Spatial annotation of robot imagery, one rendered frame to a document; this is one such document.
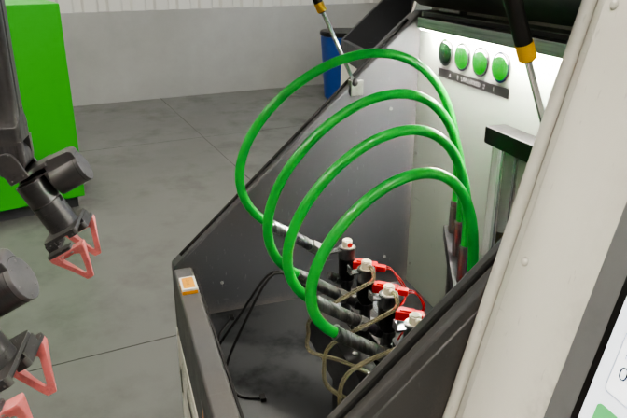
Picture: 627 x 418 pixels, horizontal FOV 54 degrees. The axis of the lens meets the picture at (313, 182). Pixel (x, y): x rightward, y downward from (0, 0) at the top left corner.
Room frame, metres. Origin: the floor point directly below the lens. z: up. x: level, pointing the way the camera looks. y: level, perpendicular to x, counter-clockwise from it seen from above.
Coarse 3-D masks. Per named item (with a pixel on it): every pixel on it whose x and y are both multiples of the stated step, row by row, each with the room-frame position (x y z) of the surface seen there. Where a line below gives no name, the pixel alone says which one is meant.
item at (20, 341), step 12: (0, 336) 0.64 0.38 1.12; (24, 336) 0.68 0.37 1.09; (0, 348) 0.63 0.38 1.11; (12, 348) 0.65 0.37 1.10; (0, 360) 0.63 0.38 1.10; (12, 360) 0.63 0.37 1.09; (0, 372) 0.61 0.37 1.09; (12, 372) 0.61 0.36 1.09; (0, 384) 0.60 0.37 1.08; (12, 384) 0.60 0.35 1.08
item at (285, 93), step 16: (320, 64) 0.91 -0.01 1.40; (336, 64) 0.91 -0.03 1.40; (416, 64) 0.95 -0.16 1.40; (304, 80) 0.89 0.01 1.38; (432, 80) 0.96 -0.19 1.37; (288, 96) 0.89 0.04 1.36; (448, 96) 0.97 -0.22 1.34; (272, 112) 0.88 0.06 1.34; (448, 112) 0.97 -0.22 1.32; (256, 128) 0.87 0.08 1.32; (240, 160) 0.86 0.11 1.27; (240, 176) 0.86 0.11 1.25; (240, 192) 0.86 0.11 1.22; (256, 208) 0.87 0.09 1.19; (272, 224) 0.88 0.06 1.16
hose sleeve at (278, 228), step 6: (276, 222) 0.88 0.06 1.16; (276, 228) 0.88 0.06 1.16; (282, 228) 0.88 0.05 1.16; (282, 234) 0.88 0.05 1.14; (300, 234) 0.90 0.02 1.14; (300, 240) 0.89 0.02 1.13; (306, 240) 0.89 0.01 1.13; (312, 240) 0.90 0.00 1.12; (306, 246) 0.89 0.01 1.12; (312, 246) 0.89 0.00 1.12
